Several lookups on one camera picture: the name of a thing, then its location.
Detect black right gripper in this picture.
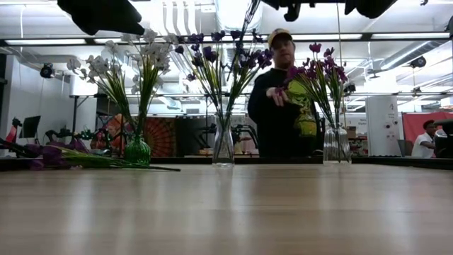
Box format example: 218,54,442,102
261,0,302,22

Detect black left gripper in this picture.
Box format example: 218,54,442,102
56,0,146,36

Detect magenta artificial flower bunch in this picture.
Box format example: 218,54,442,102
24,140,182,173
275,58,337,128
309,42,351,128

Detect green glass vase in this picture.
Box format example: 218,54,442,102
123,136,152,166

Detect clear ribbed glass vase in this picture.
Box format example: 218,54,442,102
322,123,352,164

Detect clear smooth glass vase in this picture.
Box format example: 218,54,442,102
212,111,235,167

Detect yellow cap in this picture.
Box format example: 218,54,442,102
267,28,294,49

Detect white ceiling pipe bundle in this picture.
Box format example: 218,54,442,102
161,0,215,81

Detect person's hand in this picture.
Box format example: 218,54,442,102
265,86,290,108

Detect orange patterned tapestry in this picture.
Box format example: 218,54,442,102
95,113,178,159

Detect person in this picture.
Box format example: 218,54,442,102
246,28,321,159
411,119,437,159

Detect small black monitor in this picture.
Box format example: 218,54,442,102
19,115,42,139

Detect red partition cloth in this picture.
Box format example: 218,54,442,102
402,112,453,159

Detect silver ventilation duct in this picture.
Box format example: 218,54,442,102
215,0,265,35

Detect black overhead frame bar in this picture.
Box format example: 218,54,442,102
0,33,453,47

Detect black ceiling camera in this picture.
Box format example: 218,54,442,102
39,62,56,79
410,55,428,69

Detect black background table frame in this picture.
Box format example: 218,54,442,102
69,93,261,145

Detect black table edge rail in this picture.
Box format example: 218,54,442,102
0,155,453,171

